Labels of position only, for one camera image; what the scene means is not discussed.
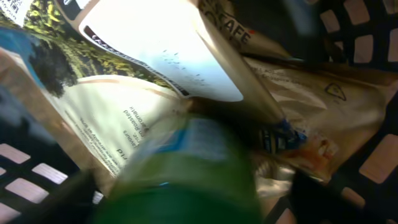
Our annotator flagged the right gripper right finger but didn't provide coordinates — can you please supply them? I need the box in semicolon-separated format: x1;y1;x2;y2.
289;172;382;224

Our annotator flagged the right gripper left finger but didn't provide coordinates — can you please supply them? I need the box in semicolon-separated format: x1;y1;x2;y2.
12;171;97;224

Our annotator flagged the green lid jar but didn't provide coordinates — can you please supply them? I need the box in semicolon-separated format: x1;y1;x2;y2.
91;114;262;224

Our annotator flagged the gold coffee bag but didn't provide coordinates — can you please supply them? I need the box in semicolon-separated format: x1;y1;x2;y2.
1;1;397;190

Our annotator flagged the grey plastic basket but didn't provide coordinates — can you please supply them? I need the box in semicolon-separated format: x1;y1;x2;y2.
1;1;397;223

